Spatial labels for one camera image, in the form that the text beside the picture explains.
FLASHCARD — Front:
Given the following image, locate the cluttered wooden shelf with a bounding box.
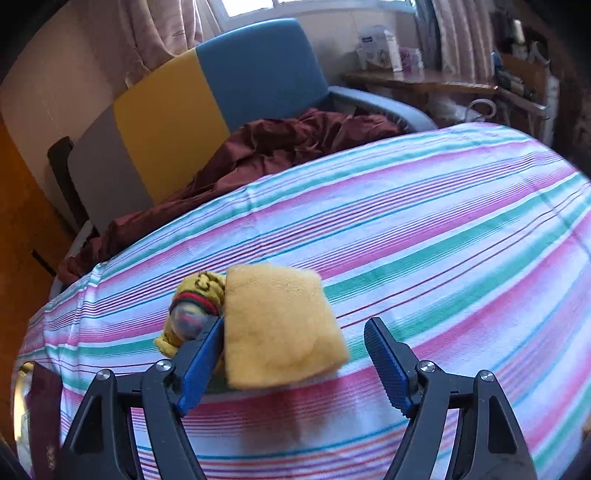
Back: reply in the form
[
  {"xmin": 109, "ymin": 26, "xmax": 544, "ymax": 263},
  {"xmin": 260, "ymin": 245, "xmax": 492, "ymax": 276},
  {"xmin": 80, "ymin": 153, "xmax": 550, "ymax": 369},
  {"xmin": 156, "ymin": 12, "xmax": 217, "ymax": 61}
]
[{"xmin": 489, "ymin": 9, "xmax": 561, "ymax": 144}]

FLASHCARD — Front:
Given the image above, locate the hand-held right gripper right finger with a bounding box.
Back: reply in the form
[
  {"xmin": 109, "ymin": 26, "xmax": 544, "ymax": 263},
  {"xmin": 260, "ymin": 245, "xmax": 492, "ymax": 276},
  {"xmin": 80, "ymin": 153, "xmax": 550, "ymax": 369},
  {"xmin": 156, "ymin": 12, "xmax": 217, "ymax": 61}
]
[{"xmin": 364, "ymin": 318, "xmax": 539, "ymax": 480}]

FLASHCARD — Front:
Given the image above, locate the white printed box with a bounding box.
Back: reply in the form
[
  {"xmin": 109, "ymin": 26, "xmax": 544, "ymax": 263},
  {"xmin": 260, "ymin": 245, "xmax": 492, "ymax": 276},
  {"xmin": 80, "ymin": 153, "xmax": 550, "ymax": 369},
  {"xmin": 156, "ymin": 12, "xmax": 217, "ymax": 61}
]
[{"xmin": 355, "ymin": 25, "xmax": 402, "ymax": 73}]

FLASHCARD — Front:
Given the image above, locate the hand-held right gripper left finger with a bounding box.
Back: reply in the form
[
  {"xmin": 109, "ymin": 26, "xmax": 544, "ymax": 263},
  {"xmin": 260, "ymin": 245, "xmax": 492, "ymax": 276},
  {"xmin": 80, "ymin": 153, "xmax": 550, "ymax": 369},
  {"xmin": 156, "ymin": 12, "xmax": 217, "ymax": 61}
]
[{"xmin": 55, "ymin": 316, "xmax": 225, "ymax": 480}]

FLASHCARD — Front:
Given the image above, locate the wooden side table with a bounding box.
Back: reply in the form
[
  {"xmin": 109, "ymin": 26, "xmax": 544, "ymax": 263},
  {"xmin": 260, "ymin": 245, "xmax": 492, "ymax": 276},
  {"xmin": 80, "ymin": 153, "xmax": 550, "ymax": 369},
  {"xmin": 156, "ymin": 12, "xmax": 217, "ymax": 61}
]
[{"xmin": 341, "ymin": 69, "xmax": 499, "ymax": 112}]

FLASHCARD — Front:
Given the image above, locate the white cable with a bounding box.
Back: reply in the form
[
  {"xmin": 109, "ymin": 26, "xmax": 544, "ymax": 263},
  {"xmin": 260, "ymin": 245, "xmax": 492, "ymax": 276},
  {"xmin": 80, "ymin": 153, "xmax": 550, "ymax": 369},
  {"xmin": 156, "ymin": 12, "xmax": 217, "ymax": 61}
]
[{"xmin": 464, "ymin": 99, "xmax": 498, "ymax": 123}]

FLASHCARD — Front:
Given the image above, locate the maroon cloth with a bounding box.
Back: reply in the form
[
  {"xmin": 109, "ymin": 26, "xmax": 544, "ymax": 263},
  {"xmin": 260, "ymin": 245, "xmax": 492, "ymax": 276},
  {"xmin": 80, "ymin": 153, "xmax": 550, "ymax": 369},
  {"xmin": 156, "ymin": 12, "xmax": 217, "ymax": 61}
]
[{"xmin": 58, "ymin": 108, "xmax": 402, "ymax": 284}]

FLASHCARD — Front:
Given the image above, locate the wooden wardrobe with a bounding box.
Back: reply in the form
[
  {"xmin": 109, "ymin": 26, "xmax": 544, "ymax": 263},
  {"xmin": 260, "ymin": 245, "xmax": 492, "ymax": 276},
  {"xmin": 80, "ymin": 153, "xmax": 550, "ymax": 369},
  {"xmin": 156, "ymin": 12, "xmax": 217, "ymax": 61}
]
[{"xmin": 0, "ymin": 115, "xmax": 79, "ymax": 444}]

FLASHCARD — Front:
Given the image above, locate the striped bed sheet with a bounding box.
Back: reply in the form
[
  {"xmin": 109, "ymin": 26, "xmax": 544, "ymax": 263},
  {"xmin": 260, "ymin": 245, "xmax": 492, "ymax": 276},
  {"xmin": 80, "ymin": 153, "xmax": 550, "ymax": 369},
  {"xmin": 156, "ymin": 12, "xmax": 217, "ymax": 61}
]
[{"xmin": 11, "ymin": 122, "xmax": 591, "ymax": 480}]

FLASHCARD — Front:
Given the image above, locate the yellow striped sock ball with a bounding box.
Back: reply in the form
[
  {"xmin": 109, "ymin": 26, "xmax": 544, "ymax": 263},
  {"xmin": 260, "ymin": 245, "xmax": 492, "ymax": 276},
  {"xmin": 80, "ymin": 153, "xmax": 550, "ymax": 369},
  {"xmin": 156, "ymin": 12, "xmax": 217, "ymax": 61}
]
[{"xmin": 154, "ymin": 272, "xmax": 228, "ymax": 358}]

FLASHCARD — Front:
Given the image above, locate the yellow sponge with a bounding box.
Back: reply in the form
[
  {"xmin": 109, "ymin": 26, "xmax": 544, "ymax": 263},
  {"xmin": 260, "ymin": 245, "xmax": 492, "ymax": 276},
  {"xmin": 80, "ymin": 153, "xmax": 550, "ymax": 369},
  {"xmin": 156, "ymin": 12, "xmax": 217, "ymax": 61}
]
[{"xmin": 223, "ymin": 264, "xmax": 350, "ymax": 389}]

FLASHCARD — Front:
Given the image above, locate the pink curtain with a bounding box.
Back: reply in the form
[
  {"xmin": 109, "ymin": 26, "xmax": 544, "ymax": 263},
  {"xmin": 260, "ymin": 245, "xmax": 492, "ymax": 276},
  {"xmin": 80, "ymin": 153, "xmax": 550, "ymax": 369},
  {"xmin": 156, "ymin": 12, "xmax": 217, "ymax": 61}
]
[
  {"xmin": 117, "ymin": 0, "xmax": 227, "ymax": 86},
  {"xmin": 416, "ymin": 0, "xmax": 492, "ymax": 81}
]

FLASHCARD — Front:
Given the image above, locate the black rolled mat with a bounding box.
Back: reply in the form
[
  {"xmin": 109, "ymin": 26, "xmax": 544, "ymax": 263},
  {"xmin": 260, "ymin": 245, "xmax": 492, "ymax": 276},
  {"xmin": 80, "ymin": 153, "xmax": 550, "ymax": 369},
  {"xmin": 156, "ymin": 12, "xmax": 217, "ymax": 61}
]
[{"xmin": 47, "ymin": 136, "xmax": 93, "ymax": 232}]

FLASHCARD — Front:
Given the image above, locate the gold tin box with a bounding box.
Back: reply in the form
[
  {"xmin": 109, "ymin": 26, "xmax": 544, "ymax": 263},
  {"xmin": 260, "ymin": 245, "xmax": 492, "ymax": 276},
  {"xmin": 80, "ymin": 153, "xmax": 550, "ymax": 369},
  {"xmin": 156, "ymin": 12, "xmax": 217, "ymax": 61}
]
[{"xmin": 11, "ymin": 360, "xmax": 63, "ymax": 480}]

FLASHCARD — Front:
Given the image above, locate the grey yellow blue sofa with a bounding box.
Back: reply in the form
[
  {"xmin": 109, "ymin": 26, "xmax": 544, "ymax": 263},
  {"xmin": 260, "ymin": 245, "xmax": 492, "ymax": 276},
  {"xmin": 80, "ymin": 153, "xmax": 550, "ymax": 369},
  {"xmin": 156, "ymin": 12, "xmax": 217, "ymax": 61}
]
[{"xmin": 67, "ymin": 17, "xmax": 437, "ymax": 236}]

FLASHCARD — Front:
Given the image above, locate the small purple printed pack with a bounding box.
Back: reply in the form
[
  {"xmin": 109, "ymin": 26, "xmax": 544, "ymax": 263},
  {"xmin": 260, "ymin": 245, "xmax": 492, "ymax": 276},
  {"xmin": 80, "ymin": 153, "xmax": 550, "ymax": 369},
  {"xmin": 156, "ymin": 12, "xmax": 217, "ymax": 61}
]
[{"xmin": 399, "ymin": 46, "xmax": 423, "ymax": 70}]

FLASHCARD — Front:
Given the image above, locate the bright window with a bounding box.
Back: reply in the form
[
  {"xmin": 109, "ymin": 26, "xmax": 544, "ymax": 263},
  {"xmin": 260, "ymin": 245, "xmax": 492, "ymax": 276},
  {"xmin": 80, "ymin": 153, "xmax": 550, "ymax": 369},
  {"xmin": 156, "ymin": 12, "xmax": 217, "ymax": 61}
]
[{"xmin": 219, "ymin": 0, "xmax": 419, "ymax": 19}]

